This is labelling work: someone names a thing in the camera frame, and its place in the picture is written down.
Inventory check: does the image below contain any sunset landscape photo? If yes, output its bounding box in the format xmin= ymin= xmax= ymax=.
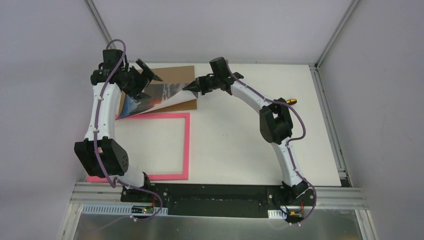
xmin=117 ymin=83 xmax=199 ymax=119

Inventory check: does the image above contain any pink photo frame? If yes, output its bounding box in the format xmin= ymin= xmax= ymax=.
xmin=86 ymin=112 xmax=191 ymax=183

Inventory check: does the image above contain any black screwdriver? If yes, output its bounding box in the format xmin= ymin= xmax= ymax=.
xmin=286 ymin=98 xmax=298 ymax=105

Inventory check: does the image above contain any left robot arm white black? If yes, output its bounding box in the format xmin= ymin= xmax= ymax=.
xmin=74 ymin=49 xmax=161 ymax=203

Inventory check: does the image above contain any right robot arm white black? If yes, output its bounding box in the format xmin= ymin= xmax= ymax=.
xmin=183 ymin=57 xmax=311 ymax=205

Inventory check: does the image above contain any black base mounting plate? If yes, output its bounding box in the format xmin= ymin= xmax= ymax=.
xmin=120 ymin=183 xmax=317 ymax=219

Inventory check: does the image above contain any brown frame backing board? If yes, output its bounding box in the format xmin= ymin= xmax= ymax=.
xmin=117 ymin=65 xmax=198 ymax=116

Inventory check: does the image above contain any left white cable duct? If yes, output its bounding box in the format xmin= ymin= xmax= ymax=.
xmin=81 ymin=204 xmax=168 ymax=217

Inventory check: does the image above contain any white cable duct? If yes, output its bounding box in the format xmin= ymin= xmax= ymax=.
xmin=267 ymin=209 xmax=287 ymax=220
xmin=81 ymin=204 xmax=168 ymax=217

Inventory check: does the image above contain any right white cable duct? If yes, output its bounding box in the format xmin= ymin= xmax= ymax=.
xmin=267 ymin=209 xmax=287 ymax=220

